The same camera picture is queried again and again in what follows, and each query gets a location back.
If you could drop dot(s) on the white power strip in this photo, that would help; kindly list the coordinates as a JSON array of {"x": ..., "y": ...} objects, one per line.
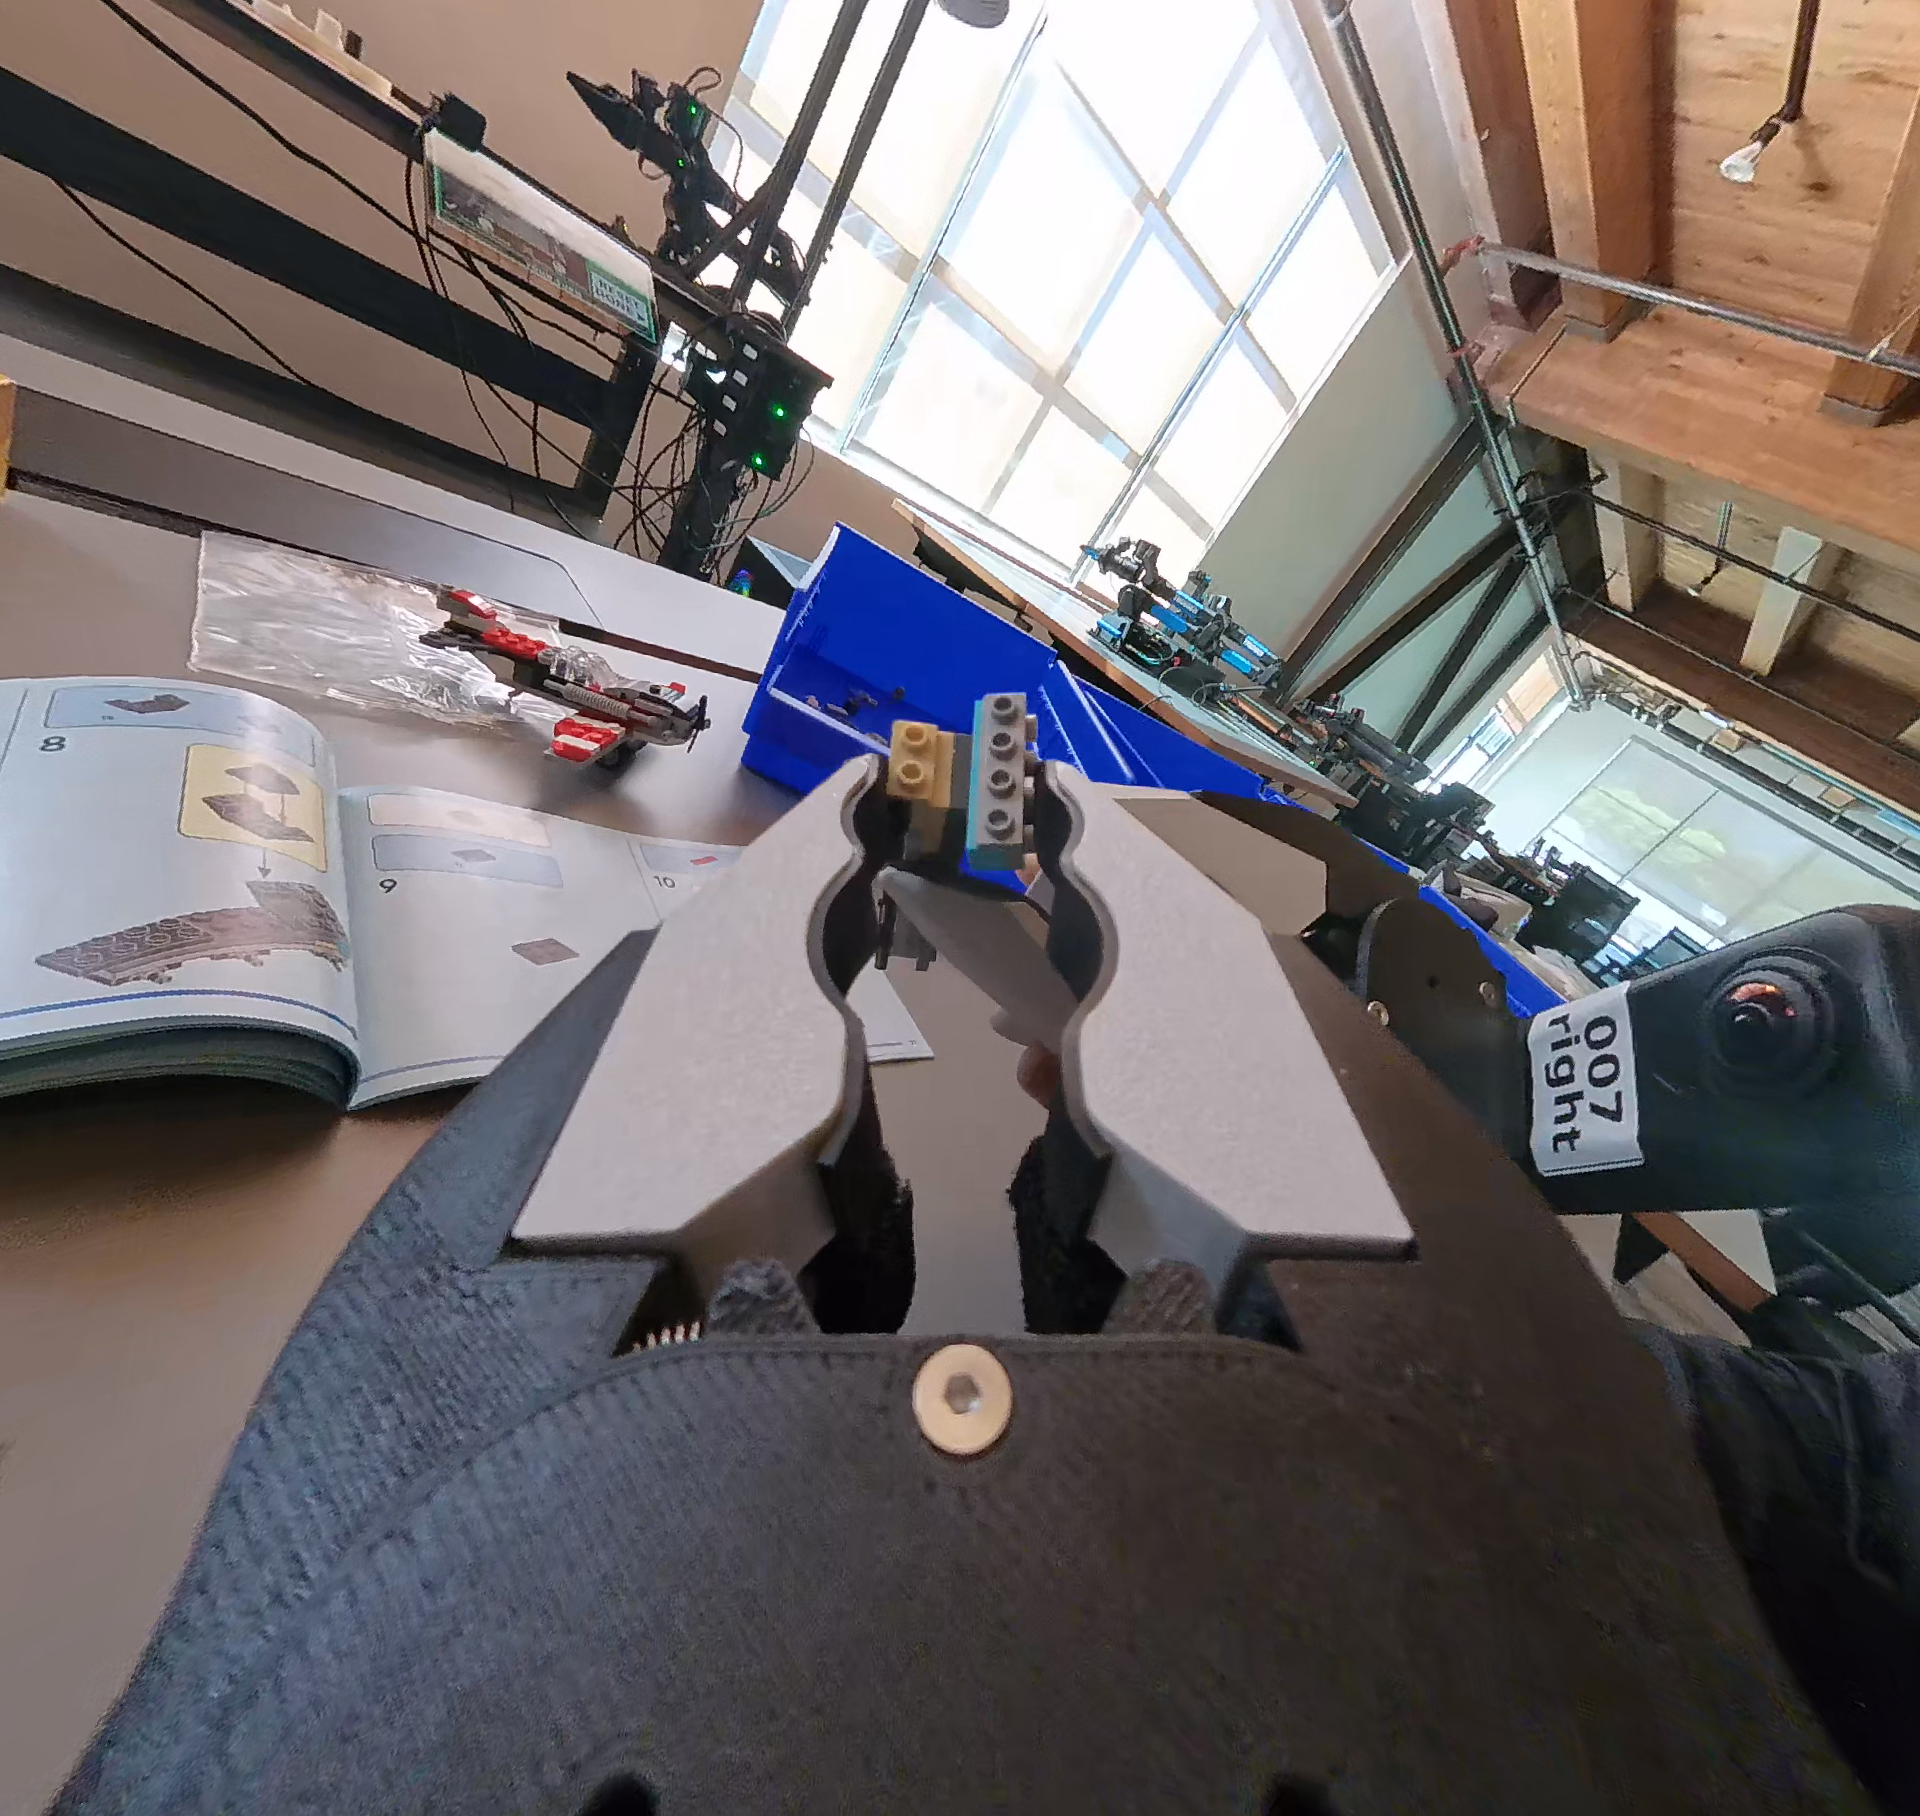
[{"x": 317, "y": 29}]

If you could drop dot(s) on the blue plastic parts bin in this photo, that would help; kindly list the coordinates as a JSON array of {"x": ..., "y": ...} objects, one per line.
[{"x": 837, "y": 633}]

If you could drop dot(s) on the large paned window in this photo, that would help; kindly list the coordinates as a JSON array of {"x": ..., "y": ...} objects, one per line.
[{"x": 1081, "y": 273}]

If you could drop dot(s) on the red grey brick spaceship model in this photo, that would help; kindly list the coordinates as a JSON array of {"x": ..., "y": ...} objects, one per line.
[{"x": 597, "y": 718}]

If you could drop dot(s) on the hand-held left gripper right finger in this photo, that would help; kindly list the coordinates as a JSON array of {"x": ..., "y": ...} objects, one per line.
[{"x": 1220, "y": 1077}]

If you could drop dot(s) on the brown desk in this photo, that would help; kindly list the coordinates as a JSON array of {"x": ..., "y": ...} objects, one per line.
[{"x": 145, "y": 1245}]

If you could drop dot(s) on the grey metal ceiling pipe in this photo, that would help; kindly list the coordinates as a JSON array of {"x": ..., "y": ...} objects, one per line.
[{"x": 1696, "y": 306}]

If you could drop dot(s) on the black metal frame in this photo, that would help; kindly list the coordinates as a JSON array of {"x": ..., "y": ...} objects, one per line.
[{"x": 220, "y": 245}]

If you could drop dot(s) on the clear plastic bag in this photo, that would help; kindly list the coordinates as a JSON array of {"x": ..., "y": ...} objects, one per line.
[{"x": 301, "y": 616}]

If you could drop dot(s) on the tan grey teal brick assembly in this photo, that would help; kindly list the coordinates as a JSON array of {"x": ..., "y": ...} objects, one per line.
[{"x": 997, "y": 781}]

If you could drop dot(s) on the green framed sign board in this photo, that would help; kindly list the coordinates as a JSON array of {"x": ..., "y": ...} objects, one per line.
[{"x": 523, "y": 231}]

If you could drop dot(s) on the brick instruction booklet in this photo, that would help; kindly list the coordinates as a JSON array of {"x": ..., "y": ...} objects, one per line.
[{"x": 183, "y": 860}]

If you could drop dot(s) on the row of benchtop robot arms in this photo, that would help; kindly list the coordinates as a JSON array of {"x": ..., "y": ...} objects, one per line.
[{"x": 1155, "y": 600}]

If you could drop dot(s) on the hanging light bulb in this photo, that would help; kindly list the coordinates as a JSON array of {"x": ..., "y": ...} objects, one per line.
[{"x": 1740, "y": 160}]

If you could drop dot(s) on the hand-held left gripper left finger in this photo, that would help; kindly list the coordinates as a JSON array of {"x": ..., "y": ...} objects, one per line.
[{"x": 702, "y": 1041}]

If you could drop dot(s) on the black camera rig green lights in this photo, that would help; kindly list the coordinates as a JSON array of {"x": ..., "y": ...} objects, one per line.
[{"x": 750, "y": 392}]

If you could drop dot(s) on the person's right forearm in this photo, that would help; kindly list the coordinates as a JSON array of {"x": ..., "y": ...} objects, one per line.
[{"x": 1799, "y": 1471}]

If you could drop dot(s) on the black desktop device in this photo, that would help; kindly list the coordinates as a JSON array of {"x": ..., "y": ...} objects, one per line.
[{"x": 764, "y": 575}]

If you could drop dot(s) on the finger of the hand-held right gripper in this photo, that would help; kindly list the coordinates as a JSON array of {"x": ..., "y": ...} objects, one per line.
[
  {"x": 993, "y": 953},
  {"x": 1255, "y": 860}
]

